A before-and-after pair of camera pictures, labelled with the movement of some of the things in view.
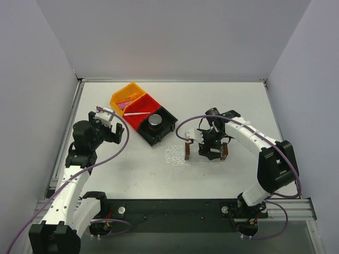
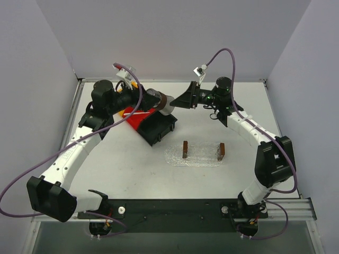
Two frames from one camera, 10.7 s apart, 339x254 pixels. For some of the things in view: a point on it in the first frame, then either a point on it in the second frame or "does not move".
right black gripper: x=207 y=153 → x=194 y=94
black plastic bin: x=168 y=123 does not move
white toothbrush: x=135 y=113 does not move
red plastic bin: x=145 y=103 does not move
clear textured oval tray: x=175 y=155 does not move
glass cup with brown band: x=155 y=122 → x=163 y=106
